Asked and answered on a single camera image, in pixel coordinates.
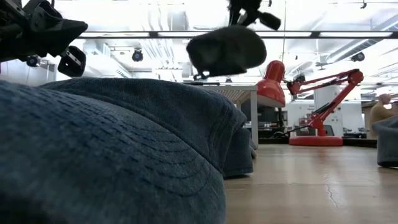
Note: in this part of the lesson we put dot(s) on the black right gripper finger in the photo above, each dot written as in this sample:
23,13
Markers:
269,20
234,16

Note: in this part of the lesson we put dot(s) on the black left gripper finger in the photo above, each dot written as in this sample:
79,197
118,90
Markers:
72,62
65,34

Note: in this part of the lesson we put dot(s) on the grey washed baseball cap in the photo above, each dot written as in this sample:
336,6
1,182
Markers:
227,51

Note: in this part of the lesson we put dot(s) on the black ceiling spotlight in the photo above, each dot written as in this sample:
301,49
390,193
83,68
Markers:
357,57
137,55

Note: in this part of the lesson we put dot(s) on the dark background workbench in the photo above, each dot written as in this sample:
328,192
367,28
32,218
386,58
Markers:
267,118

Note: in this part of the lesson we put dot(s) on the small white shelf table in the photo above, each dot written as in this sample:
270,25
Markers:
254,118

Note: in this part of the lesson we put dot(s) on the red desk lamp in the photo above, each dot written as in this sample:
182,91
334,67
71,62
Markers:
315,140

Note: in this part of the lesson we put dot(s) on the white background cabinet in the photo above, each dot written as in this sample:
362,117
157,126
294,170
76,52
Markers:
354,118

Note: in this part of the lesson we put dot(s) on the person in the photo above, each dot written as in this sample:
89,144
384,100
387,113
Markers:
379,115

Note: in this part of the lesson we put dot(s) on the black overhead rail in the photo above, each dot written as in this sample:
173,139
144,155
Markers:
315,34

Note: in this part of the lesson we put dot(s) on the black frame back rail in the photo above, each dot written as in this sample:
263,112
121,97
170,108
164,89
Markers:
360,143

